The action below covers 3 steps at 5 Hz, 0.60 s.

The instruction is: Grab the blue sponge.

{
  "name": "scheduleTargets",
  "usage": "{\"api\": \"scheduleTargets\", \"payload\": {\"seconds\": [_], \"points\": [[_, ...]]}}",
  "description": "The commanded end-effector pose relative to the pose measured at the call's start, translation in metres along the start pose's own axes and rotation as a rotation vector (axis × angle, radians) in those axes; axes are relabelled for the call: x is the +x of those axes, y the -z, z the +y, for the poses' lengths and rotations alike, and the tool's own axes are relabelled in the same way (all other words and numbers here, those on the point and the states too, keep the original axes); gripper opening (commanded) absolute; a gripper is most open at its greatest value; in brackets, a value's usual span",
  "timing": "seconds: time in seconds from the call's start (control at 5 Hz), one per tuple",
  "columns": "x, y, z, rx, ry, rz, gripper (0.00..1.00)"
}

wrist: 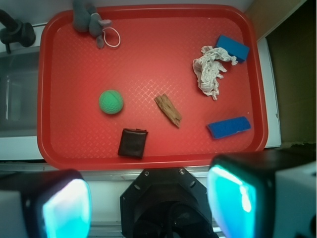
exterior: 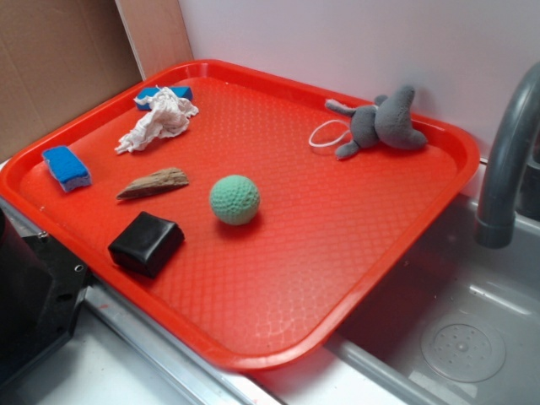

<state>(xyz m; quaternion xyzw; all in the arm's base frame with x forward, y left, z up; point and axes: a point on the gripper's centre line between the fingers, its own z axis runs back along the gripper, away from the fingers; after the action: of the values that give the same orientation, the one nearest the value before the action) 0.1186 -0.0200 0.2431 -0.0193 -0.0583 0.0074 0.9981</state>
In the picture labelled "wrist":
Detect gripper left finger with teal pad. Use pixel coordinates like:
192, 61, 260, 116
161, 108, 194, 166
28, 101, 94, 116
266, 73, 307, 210
0, 170, 92, 238

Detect green textured ball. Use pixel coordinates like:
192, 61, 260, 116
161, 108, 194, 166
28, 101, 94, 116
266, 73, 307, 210
99, 90, 124, 115

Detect crumpled white cloth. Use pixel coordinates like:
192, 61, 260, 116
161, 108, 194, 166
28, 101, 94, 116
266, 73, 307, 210
192, 46, 238, 101

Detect brown wood piece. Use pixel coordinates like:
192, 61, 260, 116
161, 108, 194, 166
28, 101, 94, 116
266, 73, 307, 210
154, 94, 182, 128

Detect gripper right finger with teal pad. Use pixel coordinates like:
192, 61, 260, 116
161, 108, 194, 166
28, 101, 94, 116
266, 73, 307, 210
207, 150, 317, 238

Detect blue sponge block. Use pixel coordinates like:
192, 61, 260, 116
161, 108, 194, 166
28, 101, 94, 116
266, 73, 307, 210
216, 35, 250, 62

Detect stainless steel sink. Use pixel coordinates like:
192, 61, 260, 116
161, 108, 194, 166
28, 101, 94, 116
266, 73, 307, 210
0, 47, 39, 137

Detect white rubber band loop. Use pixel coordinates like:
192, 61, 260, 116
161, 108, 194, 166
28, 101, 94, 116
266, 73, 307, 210
103, 27, 121, 48

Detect grey plush toy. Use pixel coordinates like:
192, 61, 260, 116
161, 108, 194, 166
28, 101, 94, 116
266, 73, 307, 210
72, 0, 112, 49

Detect blue foam sponge strip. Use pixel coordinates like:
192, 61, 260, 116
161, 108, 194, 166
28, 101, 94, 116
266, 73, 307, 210
207, 117, 251, 139

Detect red plastic tray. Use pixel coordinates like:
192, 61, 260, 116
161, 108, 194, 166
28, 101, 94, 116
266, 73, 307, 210
37, 4, 268, 170

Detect dark brown leather wallet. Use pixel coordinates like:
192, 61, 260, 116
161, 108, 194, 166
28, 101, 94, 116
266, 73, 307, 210
118, 128, 148, 159

